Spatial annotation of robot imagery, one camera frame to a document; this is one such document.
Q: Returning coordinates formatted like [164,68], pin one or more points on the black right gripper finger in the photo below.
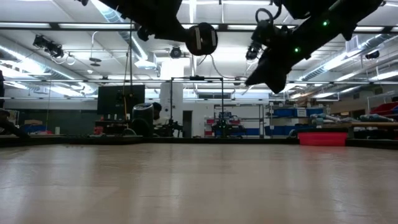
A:
[279,79]
[262,73]

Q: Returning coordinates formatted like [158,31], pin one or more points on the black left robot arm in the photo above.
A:
[140,9]

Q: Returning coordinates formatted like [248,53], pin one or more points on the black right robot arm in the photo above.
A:
[335,18]

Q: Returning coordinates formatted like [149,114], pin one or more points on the shelf with blue bins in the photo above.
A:
[293,112]

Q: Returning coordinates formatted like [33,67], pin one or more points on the grey-blue cloth bundle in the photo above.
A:
[376,118]
[326,118]

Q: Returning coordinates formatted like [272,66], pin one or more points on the black robot workstation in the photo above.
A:
[228,129]

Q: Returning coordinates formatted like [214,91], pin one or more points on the red collapsible bin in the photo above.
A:
[321,139]

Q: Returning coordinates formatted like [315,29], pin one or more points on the person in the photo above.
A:
[157,109]
[9,127]

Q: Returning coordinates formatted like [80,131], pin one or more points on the large black monitor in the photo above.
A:
[121,99]

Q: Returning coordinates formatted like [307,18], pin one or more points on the wooden workbench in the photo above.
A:
[373,125]

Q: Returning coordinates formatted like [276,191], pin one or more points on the red shelf bin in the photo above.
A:
[385,109]

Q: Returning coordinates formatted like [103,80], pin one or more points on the black ceiling-mounted device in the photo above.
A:
[49,46]

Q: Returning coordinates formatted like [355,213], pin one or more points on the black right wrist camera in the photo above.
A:
[252,53]

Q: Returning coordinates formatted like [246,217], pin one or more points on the black overhead camera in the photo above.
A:
[175,52]

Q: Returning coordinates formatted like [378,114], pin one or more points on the grey metal shelf frame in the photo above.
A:
[367,105]

